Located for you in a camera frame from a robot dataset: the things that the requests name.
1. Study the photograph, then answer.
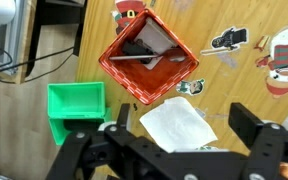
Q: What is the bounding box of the small black object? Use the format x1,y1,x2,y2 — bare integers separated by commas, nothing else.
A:
121,39,156,65

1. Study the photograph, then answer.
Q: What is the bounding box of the white card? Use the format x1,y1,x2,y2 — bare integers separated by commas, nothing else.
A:
133,17,180,71

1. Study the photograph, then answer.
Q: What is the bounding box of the red woven basket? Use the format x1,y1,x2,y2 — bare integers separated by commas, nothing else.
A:
98,8,200,106

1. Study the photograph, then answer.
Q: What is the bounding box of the white paper napkin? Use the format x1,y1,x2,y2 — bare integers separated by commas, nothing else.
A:
138,96,219,154

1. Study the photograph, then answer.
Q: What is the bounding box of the thin black cable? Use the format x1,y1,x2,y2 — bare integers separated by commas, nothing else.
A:
0,39,76,85

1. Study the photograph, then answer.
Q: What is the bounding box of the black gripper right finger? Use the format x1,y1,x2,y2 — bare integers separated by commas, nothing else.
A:
228,102,265,155

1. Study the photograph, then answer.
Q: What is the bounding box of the small sled sticker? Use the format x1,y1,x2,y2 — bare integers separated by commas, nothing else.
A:
253,34,271,52

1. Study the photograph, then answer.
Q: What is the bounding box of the black ninja figure sticker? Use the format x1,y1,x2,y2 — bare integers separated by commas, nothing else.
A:
200,27,249,56

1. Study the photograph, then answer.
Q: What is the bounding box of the green plastic hinged box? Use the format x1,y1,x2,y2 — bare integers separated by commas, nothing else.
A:
47,81,114,146

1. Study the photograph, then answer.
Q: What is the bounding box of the wooden mounting board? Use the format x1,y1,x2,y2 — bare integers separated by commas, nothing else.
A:
14,0,38,85

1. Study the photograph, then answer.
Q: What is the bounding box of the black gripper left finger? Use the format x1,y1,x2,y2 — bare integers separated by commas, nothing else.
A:
116,103,132,132

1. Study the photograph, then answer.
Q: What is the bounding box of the snowman sticker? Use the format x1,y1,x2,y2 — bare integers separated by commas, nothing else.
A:
255,24,288,100

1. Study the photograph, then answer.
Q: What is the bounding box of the small green elf sticker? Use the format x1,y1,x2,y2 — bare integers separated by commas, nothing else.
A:
176,78,206,96

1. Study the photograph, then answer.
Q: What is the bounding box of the black metal frame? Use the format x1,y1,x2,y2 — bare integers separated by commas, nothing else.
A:
24,0,89,78

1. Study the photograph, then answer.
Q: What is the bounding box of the thin silver rod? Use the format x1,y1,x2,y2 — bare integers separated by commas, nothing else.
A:
108,54,165,62

